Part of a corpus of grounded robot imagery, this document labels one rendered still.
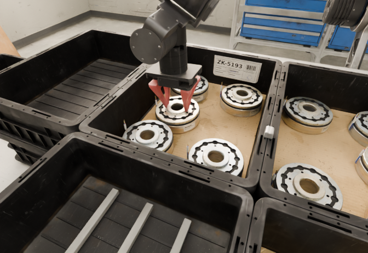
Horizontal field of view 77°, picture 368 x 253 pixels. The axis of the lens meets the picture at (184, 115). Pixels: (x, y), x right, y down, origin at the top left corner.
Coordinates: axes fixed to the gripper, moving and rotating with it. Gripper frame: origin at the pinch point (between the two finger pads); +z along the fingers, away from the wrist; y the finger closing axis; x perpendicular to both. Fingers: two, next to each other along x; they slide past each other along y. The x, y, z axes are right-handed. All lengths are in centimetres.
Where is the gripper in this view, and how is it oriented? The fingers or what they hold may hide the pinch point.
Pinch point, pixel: (176, 105)
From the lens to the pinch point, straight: 52.6
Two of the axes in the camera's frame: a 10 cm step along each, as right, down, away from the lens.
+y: 9.2, 1.9, -3.3
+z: 0.5, 8.0, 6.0
